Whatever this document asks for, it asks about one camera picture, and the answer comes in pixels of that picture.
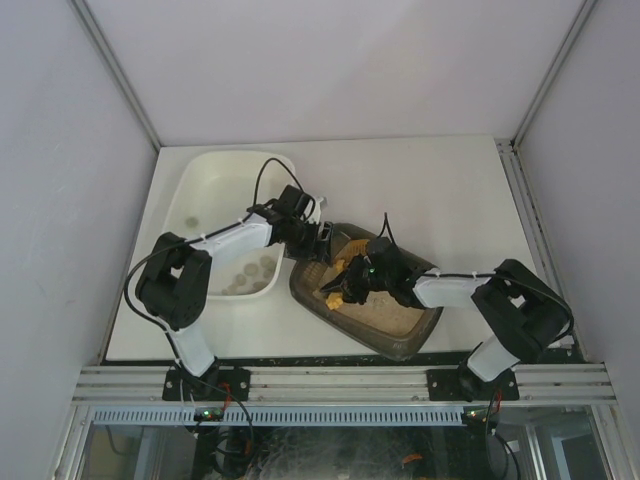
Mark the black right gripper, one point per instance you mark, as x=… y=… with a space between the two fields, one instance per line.
x=353 y=278

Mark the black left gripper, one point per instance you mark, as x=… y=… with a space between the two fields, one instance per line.
x=314 y=245

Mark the white plastic waste tub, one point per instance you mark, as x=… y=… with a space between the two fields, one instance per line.
x=218 y=187

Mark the orange plastic litter scoop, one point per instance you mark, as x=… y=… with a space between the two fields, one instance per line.
x=352 y=249

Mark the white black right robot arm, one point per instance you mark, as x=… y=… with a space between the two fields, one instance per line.
x=525 y=315

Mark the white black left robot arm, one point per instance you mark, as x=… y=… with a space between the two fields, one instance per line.
x=169 y=287

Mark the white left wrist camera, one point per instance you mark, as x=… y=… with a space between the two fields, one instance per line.
x=315 y=213

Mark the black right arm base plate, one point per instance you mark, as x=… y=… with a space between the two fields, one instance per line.
x=456 y=385

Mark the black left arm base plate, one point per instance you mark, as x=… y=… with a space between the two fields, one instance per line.
x=216 y=385

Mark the grey slotted cable duct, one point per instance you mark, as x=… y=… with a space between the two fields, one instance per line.
x=298 y=416

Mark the aluminium mounting rail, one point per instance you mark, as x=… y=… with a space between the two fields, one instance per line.
x=530 y=385

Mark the left aluminium corner post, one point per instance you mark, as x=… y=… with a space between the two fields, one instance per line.
x=106 y=54

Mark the aluminium corner post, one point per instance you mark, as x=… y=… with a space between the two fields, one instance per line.
x=106 y=54
x=560 y=58

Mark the right aluminium corner post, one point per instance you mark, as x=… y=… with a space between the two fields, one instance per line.
x=560 y=58

